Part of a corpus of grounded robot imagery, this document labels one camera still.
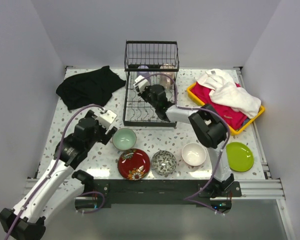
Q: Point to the yellow plastic tray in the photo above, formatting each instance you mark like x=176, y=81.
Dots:
x=247, y=122

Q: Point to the black wire dish rack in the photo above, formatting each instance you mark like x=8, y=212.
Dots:
x=149, y=65

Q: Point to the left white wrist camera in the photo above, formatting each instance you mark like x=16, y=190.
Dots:
x=106, y=119

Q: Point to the lavender plastic cup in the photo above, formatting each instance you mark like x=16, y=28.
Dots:
x=143, y=71

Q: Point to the pink marbled mug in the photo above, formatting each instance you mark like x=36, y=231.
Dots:
x=165, y=78

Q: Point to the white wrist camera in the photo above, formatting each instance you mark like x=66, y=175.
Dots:
x=106, y=119
x=140, y=83

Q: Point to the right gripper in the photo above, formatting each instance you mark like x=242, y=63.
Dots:
x=141, y=94

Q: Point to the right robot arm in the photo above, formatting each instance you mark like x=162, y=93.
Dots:
x=210, y=129

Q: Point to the black cloth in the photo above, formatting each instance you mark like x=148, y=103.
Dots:
x=94, y=87

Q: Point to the lime green plate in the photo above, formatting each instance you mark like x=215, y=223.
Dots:
x=240, y=157

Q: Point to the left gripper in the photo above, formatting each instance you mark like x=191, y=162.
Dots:
x=104, y=137

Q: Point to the magenta cloth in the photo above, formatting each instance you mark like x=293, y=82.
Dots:
x=234, y=119

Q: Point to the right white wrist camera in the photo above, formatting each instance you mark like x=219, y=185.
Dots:
x=140, y=83

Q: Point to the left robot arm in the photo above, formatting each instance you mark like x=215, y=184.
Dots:
x=62, y=181

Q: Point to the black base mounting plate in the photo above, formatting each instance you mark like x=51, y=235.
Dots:
x=108, y=192

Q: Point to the leaf patterned bowl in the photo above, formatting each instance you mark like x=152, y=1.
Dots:
x=163, y=163

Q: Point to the red floral plate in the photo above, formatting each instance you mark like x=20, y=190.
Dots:
x=134, y=164

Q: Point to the white towel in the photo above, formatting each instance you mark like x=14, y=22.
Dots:
x=225, y=92

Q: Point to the celadon green bowl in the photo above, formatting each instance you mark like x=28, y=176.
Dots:
x=124, y=139

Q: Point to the white pink bowl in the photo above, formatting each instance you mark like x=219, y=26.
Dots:
x=194, y=154

